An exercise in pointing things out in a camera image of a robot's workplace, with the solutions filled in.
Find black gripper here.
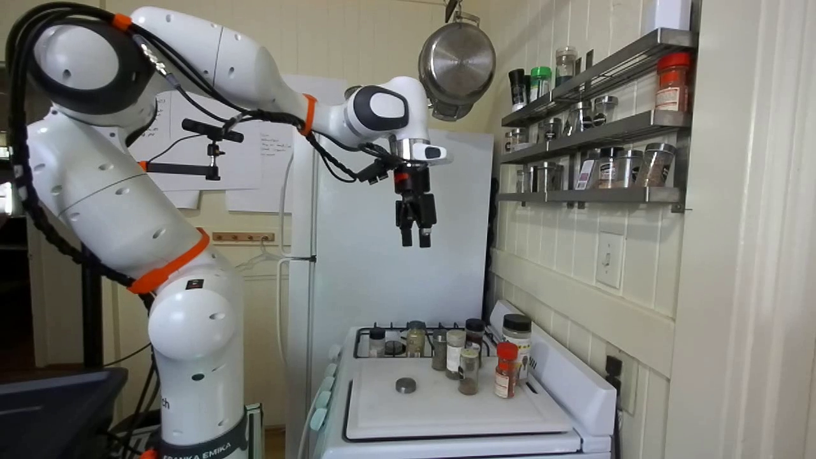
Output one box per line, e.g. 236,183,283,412
390,160,441,253

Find red-capped bottle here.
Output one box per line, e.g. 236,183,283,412
500,312,535,388

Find dark spice jar black lid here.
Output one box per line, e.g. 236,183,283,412
465,316,487,353

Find grey spice jar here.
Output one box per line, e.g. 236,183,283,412
428,330,449,372

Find spice jar white lid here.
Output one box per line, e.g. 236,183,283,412
445,330,469,378

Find dark rack jar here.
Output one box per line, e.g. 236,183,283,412
507,68,532,110

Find glass rack jar steel lid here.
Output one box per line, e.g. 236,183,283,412
572,150,598,192
598,149,622,192
622,145,646,192
644,141,681,192

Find green lid rack jar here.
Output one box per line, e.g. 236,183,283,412
529,64,556,103

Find clear glass rack jar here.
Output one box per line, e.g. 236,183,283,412
553,45,581,86

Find red plastic spice jar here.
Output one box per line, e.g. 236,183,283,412
655,49,696,128

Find white refrigerator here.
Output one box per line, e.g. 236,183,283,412
283,75,497,459

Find hanging stainless steel pot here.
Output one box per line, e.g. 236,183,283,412
415,0,500,123

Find white paper sheets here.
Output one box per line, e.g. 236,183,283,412
125,86,296,215

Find white stove cover board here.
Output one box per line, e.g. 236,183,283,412
343,355,577,444

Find white gas stove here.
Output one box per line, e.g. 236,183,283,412
301,298,621,459

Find metal three-tier spice rack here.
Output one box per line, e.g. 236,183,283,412
495,25,700,215

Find white cylinder container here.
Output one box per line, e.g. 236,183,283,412
650,0,696,35

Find black monitor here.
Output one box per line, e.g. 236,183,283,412
0,365,130,459

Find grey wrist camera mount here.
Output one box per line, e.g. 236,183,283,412
414,141,449,165

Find brown wall hook strip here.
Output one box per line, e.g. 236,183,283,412
211,229,278,248

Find white wall switch plate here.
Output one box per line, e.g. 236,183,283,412
594,233,625,291

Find black camera on stand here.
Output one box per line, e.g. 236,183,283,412
139,114,248,187

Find wall outlet with black plug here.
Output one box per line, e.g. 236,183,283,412
605,353,625,404

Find black metal stand frame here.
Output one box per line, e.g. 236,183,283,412
80,257,108,370

